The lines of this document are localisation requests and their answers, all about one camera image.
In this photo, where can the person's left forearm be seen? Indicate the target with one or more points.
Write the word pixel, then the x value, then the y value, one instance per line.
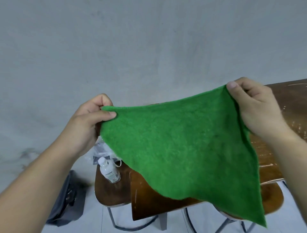
pixel 31 189

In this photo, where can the white plastic bottle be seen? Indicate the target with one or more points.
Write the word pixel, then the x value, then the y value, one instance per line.
pixel 109 171

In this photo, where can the person's right thumb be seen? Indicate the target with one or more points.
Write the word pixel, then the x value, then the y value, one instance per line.
pixel 236 96

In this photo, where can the clear plastic bag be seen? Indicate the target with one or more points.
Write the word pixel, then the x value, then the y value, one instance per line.
pixel 102 151

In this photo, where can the person's left hand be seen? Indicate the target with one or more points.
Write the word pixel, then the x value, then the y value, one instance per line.
pixel 81 127

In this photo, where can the brown wooden table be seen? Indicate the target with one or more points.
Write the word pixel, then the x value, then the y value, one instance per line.
pixel 275 134

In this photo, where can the grey bag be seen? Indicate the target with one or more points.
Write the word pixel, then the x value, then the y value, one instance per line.
pixel 66 201

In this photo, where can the person's left thumb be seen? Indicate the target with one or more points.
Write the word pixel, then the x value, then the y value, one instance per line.
pixel 102 115

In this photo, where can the person's right forearm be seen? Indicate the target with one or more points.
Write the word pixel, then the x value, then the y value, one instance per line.
pixel 291 163

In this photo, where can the brown wooden stool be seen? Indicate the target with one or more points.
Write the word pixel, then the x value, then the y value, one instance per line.
pixel 271 199
pixel 112 192

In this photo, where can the person's right hand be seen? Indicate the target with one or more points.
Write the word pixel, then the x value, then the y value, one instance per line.
pixel 261 112

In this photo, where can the green felt cloth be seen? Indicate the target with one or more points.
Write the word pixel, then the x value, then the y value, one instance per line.
pixel 182 148

